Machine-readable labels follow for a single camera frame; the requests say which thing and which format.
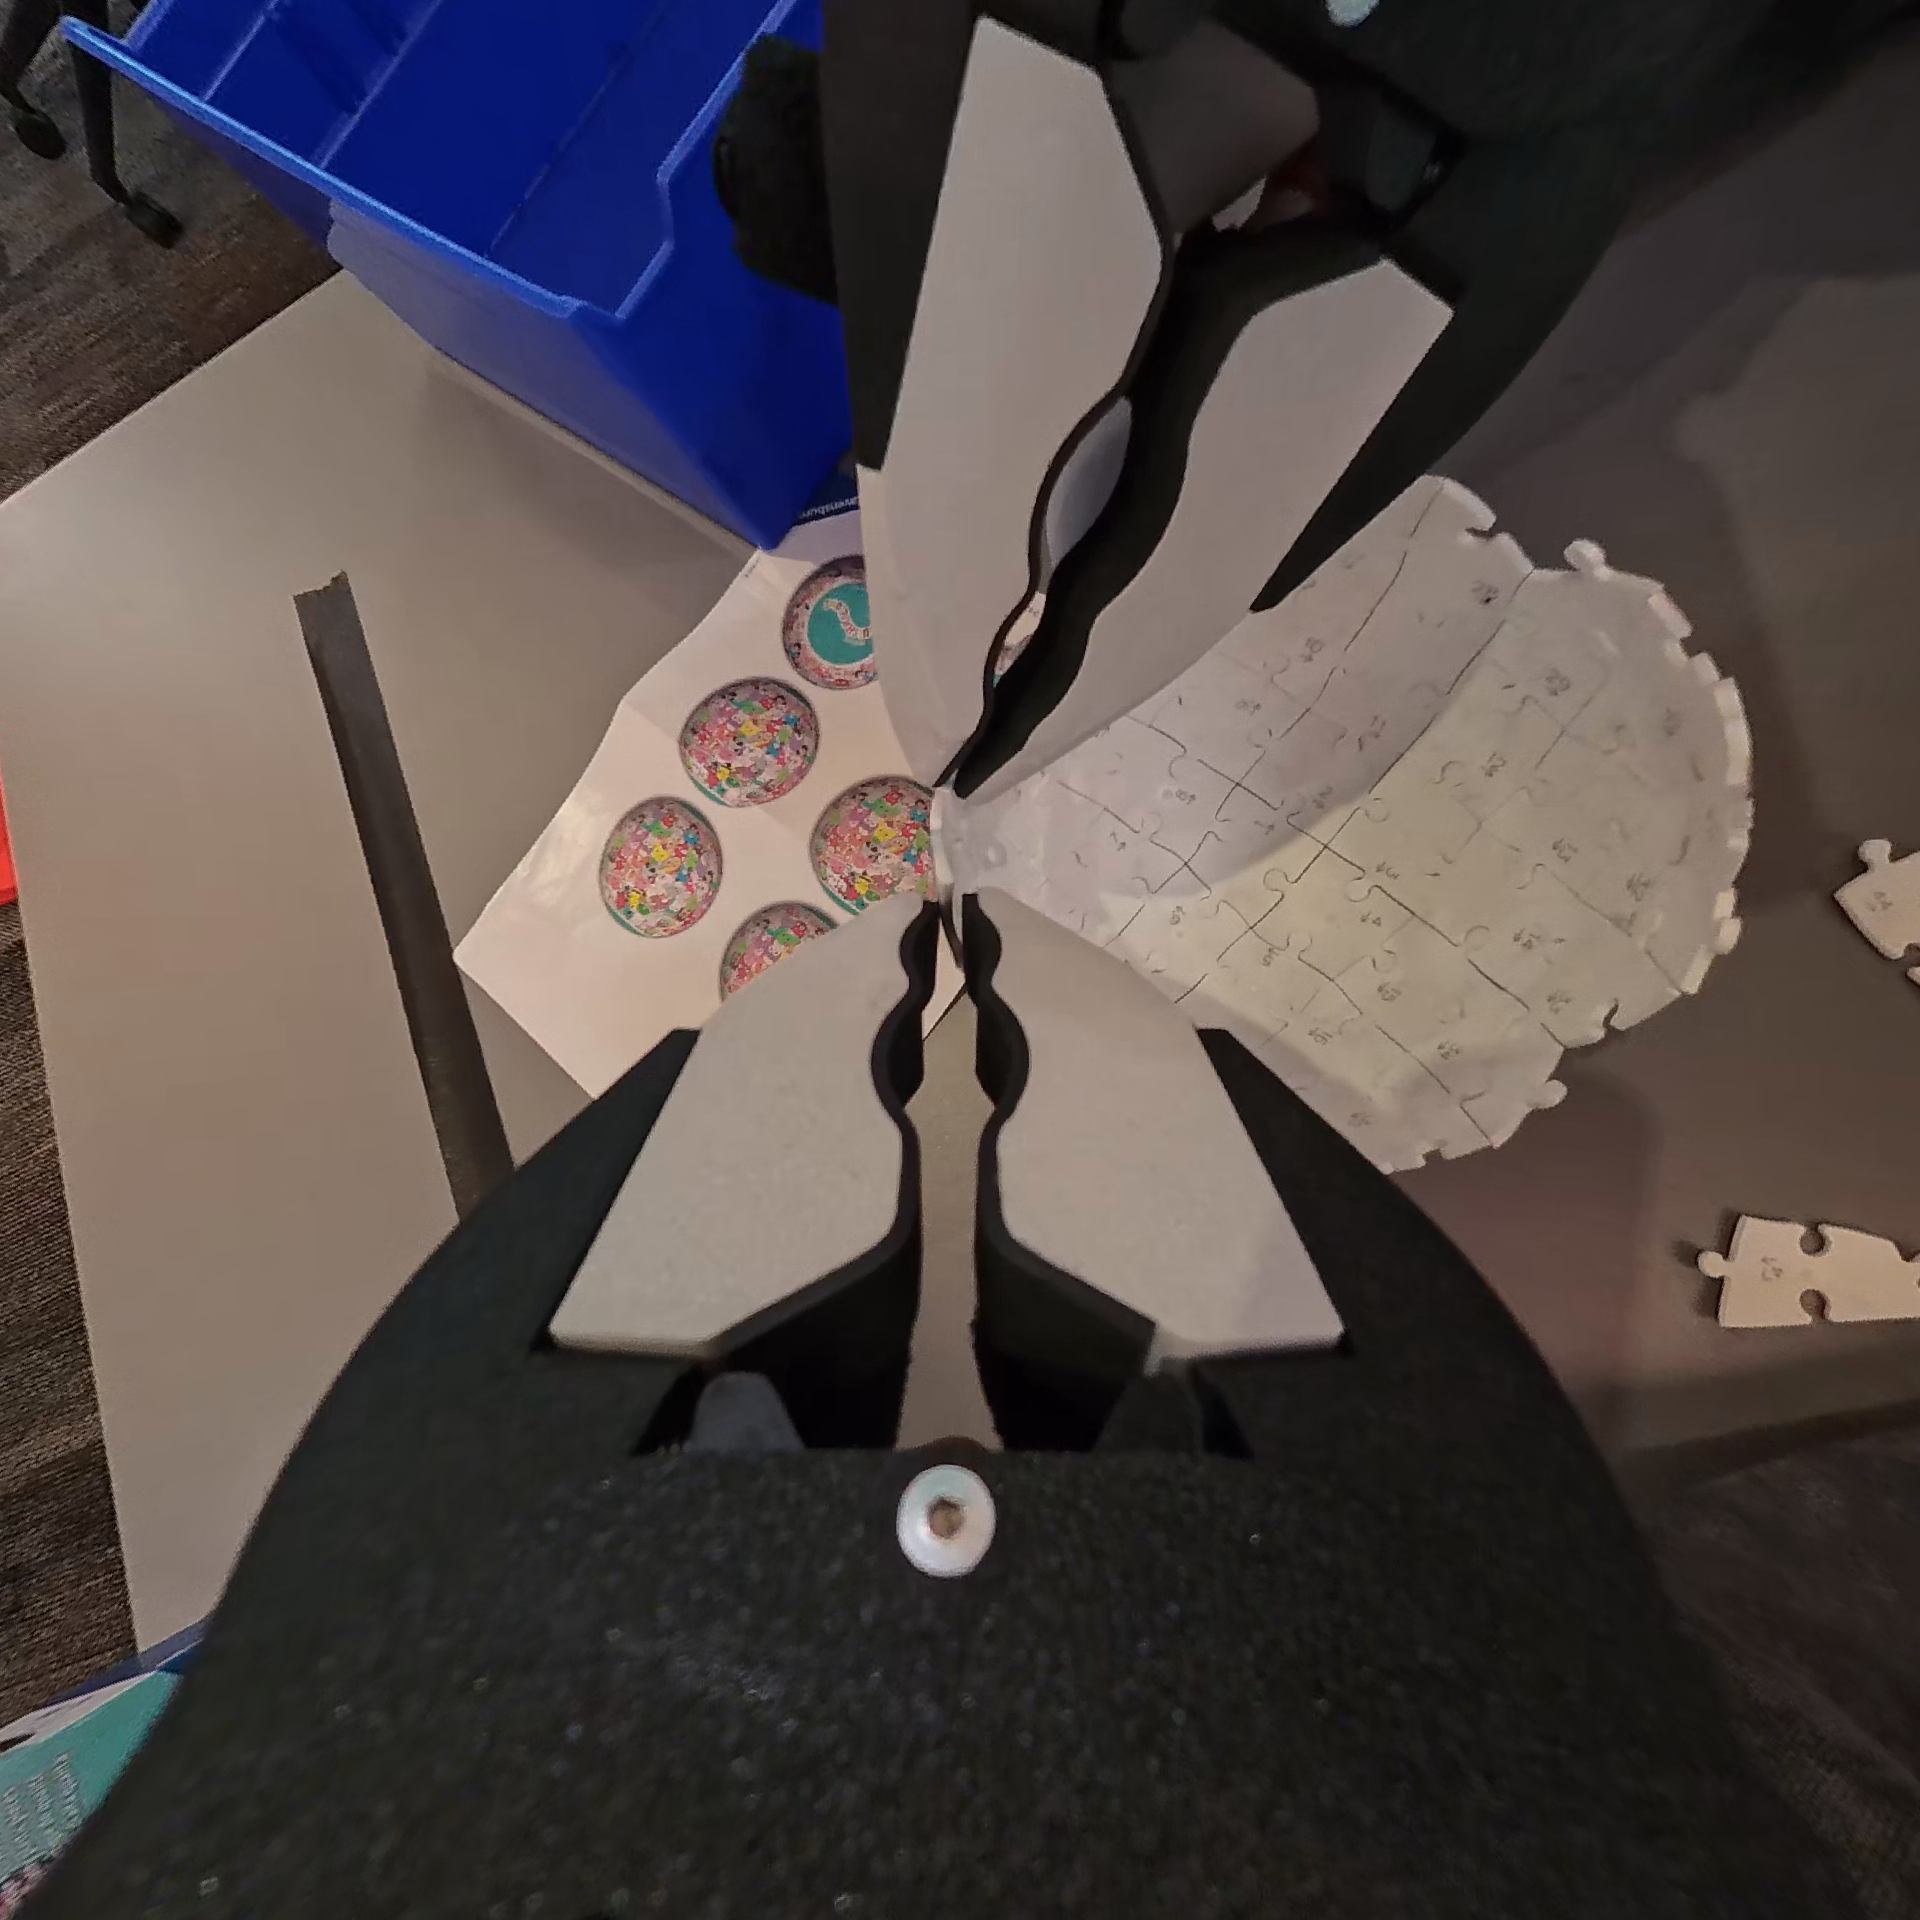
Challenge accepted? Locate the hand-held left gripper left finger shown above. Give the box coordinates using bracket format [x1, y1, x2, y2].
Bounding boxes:
[543, 894, 947, 1447]

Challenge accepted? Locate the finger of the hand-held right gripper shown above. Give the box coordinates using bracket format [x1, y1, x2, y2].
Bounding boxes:
[947, 253, 1460, 805]
[852, 15, 1172, 790]

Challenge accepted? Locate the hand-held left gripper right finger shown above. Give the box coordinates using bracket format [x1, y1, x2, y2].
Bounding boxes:
[956, 889, 1347, 1447]

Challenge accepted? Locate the colourful puzzle ball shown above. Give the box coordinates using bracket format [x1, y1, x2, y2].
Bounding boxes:
[926, 475, 1757, 1177]

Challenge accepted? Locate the person's right forearm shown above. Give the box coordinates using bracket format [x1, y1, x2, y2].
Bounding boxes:
[1499, 0, 1920, 169]

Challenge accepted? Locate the puzzle instruction sheet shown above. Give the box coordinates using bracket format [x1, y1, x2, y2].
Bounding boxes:
[450, 547, 995, 1086]

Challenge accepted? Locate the white puzzle piece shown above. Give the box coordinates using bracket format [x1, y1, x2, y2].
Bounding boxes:
[1832, 837, 1920, 967]
[1698, 1213, 1920, 1332]

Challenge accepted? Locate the blue plastic bin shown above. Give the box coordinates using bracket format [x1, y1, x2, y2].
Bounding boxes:
[60, 0, 909, 552]

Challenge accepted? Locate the black table edge strip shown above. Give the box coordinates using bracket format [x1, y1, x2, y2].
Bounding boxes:
[291, 573, 519, 1224]

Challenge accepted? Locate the black office chair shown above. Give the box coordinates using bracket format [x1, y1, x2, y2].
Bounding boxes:
[0, 0, 190, 251]

